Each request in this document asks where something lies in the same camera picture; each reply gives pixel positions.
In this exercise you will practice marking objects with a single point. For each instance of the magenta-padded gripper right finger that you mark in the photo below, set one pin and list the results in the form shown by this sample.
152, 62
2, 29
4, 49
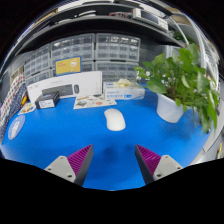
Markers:
150, 162

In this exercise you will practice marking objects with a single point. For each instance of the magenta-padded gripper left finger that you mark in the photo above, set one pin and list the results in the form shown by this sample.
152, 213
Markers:
78, 163

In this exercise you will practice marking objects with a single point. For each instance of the white computer mouse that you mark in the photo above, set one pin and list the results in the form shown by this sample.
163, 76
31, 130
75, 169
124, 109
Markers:
115, 120

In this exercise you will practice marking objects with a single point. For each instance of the green plant in white pot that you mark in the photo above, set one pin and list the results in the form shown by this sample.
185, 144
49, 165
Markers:
170, 110

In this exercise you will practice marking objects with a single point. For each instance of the cartoon sticker sheet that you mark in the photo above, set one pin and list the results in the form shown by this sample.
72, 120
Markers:
26, 108
95, 101

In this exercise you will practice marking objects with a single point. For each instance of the small black box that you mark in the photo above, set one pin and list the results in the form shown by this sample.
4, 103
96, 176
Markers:
46, 101

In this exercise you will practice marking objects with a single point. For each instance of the white blue glove box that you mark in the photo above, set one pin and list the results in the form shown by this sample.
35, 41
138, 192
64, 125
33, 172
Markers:
123, 94

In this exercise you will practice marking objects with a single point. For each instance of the white keyboard box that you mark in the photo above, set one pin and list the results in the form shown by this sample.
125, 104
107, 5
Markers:
85, 83

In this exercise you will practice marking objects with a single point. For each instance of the cream disposable gloves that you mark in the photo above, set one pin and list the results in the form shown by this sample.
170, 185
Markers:
124, 83

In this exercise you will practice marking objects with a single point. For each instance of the navy dotted cloth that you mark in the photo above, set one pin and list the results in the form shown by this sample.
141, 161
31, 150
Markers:
18, 101

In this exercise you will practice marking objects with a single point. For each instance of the yellow blue box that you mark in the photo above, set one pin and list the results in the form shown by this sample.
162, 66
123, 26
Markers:
68, 65

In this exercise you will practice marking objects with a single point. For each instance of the grey shelf unit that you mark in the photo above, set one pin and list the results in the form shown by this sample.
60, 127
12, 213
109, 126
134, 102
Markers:
100, 25

